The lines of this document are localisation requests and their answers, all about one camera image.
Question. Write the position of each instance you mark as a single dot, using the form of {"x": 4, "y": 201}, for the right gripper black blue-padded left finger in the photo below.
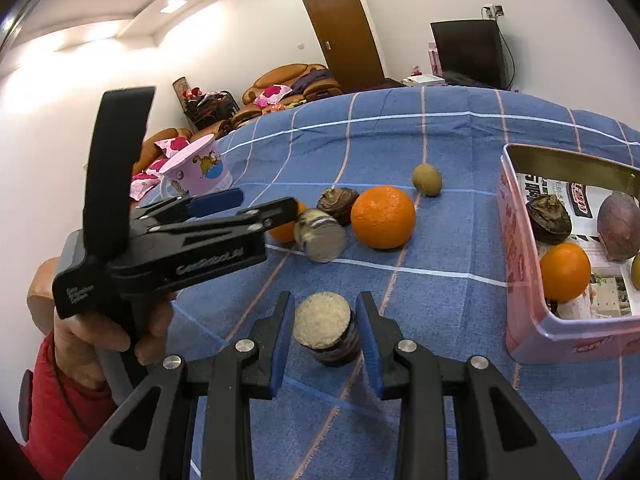
{"x": 150, "y": 436}

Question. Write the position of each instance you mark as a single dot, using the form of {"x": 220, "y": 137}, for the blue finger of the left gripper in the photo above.
{"x": 211, "y": 203}

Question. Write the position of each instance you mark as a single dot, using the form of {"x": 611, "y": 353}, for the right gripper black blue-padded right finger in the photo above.
{"x": 497, "y": 434}

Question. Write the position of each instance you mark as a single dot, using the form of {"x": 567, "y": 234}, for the brown cut cylinder fruit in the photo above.
{"x": 325, "y": 325}

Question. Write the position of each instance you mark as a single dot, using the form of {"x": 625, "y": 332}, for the large orange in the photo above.
{"x": 383, "y": 217}

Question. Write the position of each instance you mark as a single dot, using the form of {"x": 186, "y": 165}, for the small green-brown kiwi fruit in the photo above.
{"x": 427, "y": 180}

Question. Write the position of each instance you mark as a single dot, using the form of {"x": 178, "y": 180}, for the dark brown mangosteen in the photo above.
{"x": 549, "y": 219}

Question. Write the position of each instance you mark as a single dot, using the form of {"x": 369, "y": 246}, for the red sleeve forearm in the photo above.
{"x": 65, "y": 416}

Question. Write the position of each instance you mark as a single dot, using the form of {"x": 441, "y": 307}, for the person's left hand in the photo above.
{"x": 77, "y": 339}

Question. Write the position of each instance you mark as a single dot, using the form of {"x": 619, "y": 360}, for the pink cartoon cup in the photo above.
{"x": 196, "y": 170}

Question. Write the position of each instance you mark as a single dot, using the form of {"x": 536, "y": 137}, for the orange leather sofa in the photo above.
{"x": 169, "y": 141}

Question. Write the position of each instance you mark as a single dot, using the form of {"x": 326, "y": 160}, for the small orange on cloth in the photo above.
{"x": 284, "y": 233}

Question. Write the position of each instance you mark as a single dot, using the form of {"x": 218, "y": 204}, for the black cluttered rack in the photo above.
{"x": 205, "y": 109}

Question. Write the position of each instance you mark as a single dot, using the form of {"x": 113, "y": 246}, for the pink rectangular tin tray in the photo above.
{"x": 534, "y": 334}

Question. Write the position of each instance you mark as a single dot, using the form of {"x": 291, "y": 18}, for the pink floral cushion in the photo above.
{"x": 272, "y": 95}

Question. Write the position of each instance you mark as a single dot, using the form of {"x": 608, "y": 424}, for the orange leather armchair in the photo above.
{"x": 310, "y": 81}

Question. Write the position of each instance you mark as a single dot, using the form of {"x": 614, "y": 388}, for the printed paper tray liner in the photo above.
{"x": 611, "y": 292}

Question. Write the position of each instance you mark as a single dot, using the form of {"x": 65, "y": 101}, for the blue plaid tablecloth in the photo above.
{"x": 447, "y": 288}

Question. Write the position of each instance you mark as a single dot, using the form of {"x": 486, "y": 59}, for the brown wooden door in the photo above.
{"x": 347, "y": 43}

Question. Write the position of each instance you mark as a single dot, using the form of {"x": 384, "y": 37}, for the white tv stand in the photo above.
{"x": 423, "y": 80}

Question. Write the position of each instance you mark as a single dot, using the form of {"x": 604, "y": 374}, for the purple round fruit with stem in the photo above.
{"x": 618, "y": 226}

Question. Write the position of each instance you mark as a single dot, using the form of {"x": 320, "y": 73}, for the black television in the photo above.
{"x": 470, "y": 53}

